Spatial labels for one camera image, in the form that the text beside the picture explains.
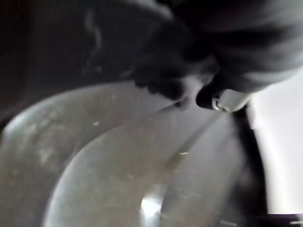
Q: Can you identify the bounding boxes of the left robot hand black cloth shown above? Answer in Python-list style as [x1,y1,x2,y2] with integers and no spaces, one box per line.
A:
[134,0,303,113]

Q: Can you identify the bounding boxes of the silver robot left leg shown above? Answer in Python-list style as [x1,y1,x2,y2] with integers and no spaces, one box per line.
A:
[0,79,269,227]

